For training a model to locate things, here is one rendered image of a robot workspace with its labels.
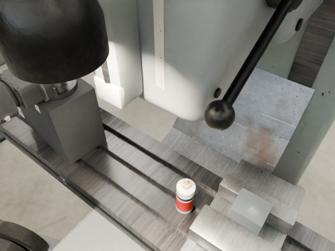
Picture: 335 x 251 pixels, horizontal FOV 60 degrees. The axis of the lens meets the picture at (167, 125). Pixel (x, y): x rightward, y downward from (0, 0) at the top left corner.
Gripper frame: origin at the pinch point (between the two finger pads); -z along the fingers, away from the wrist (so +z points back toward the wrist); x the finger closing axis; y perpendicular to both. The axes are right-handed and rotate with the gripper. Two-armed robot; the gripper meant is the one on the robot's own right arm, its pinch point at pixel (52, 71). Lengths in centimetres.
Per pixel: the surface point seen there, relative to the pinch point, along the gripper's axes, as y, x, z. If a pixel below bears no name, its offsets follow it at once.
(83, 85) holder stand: 4.6, -3.8, -4.4
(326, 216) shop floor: 119, -72, -96
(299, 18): -18.8, -42.2, -17.6
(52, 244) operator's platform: 79, 12, 18
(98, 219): 31.3, -18.4, 9.2
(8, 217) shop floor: 119, 67, 23
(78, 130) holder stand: 13.7, -6.0, 1.2
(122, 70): -19.7, -33.7, 7.8
